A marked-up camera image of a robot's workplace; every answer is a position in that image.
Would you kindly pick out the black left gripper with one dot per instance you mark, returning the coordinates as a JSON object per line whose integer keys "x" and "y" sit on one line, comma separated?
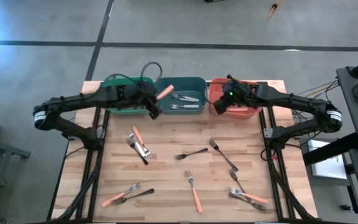
{"x": 155, "y": 112}

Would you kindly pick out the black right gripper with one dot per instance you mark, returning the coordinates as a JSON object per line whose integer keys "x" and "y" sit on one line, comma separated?
{"x": 222, "y": 107}

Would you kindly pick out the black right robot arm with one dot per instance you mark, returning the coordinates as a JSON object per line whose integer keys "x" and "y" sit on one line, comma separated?
{"x": 291, "y": 101}

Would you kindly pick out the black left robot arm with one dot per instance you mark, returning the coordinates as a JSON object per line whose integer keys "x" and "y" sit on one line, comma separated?
{"x": 73, "y": 101}

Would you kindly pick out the orange plastic bin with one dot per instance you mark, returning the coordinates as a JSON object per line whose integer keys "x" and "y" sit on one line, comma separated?
{"x": 244, "y": 115}

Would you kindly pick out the green plastic bin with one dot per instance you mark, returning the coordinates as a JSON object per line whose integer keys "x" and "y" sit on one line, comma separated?
{"x": 126, "y": 111}

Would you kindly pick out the teal plastic bin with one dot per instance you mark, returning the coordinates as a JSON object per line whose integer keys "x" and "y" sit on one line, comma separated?
{"x": 182, "y": 87}

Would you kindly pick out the red tag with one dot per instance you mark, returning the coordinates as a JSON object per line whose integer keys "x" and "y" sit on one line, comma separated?
{"x": 274, "y": 157}

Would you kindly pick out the black clamp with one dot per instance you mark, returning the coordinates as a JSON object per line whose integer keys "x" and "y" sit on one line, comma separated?
{"x": 70, "y": 135}

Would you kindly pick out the yellow tool on floor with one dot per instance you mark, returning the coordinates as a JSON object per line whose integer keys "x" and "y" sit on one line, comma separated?
{"x": 273, "y": 11}

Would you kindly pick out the black diagonal beam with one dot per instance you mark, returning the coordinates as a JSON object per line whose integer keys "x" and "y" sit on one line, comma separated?
{"x": 331, "y": 149}

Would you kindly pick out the white box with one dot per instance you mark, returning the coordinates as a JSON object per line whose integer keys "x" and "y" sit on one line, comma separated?
{"x": 328, "y": 168}

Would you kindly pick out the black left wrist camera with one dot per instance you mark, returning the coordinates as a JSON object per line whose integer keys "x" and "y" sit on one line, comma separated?
{"x": 145, "y": 87}

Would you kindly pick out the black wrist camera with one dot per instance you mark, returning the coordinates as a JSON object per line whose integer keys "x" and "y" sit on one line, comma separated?
{"x": 145, "y": 87}
{"x": 239, "y": 85}

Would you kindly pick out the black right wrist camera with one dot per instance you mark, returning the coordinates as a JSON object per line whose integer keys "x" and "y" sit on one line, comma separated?
{"x": 239, "y": 85}

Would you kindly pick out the silver metal bracket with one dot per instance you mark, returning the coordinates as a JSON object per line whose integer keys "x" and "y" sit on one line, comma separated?
{"x": 268, "y": 132}

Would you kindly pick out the black left mounting frame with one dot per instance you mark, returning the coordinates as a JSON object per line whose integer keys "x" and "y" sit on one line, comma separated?
{"x": 99, "y": 161}

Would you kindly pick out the black mounting frame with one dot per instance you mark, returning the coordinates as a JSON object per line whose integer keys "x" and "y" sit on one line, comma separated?
{"x": 278, "y": 199}
{"x": 99, "y": 161}

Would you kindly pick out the black right mounting frame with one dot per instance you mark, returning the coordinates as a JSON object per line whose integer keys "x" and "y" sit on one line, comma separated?
{"x": 278, "y": 199}

